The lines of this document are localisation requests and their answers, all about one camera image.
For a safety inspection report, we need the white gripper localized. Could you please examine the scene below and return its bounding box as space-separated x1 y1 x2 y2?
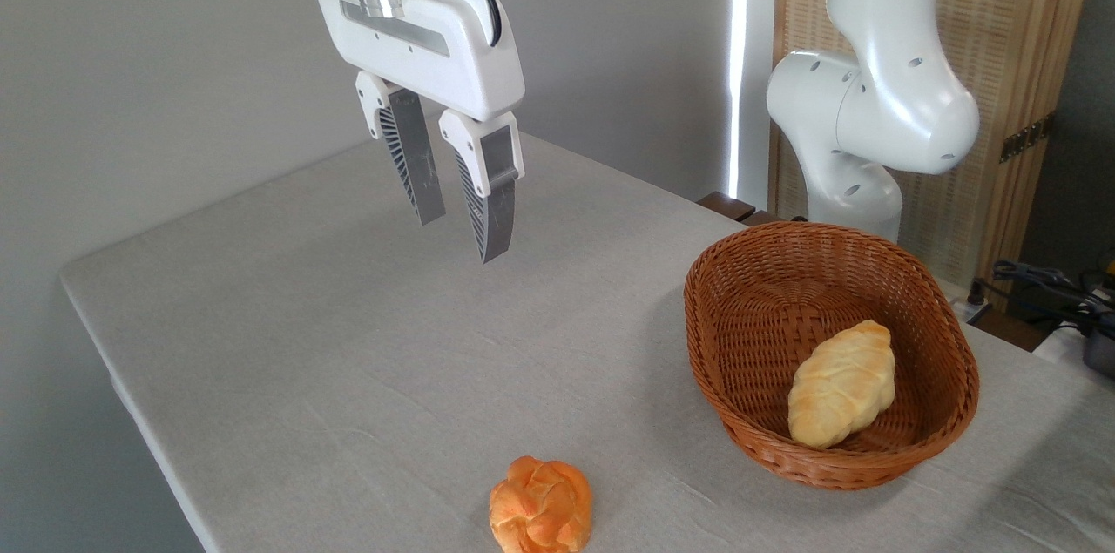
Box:
299 0 526 264

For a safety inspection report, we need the orange knotted bread roll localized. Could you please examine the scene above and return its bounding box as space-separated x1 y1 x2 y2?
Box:
489 455 594 553

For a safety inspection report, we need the brown wicker basket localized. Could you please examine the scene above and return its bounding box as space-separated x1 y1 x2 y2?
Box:
684 221 981 491

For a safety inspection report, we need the pale yellow bread loaf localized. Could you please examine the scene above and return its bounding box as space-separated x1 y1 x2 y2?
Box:
787 320 896 450

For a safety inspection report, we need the grey tablecloth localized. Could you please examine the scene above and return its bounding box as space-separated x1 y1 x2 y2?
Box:
59 125 1115 553

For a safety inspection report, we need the dark wooden furniture piece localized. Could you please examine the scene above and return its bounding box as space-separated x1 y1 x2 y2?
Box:
697 192 785 227

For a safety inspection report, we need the white power strip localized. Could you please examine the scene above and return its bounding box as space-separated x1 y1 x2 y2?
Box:
949 296 994 324

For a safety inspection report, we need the bamboo folding screen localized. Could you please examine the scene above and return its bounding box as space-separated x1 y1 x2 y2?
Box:
771 0 1103 288

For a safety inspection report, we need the metal screen hinge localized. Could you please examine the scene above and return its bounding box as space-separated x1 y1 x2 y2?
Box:
1000 113 1055 164

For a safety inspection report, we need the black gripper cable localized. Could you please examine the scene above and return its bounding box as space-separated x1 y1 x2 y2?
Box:
421 0 503 47

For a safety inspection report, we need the black cable bundle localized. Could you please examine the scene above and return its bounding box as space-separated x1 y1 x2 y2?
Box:
971 260 1115 336

